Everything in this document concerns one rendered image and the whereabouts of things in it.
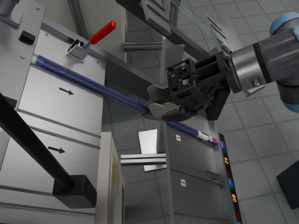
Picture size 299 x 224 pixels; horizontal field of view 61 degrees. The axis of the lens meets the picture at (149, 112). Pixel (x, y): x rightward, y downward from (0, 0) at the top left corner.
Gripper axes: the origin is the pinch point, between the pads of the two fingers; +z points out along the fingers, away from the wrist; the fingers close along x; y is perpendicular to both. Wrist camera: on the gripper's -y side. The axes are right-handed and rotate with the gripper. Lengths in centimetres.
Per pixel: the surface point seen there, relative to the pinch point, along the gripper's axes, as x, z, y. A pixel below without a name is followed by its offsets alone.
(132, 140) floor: -36, 55, -71
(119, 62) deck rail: -8.8, 1.8, 9.1
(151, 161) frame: -10, 30, -50
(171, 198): 17.9, -0.6, -6.2
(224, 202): 16.6, -6.1, -24.4
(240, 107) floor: -57, -4, -108
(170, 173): 12.8, -0.8, -6.1
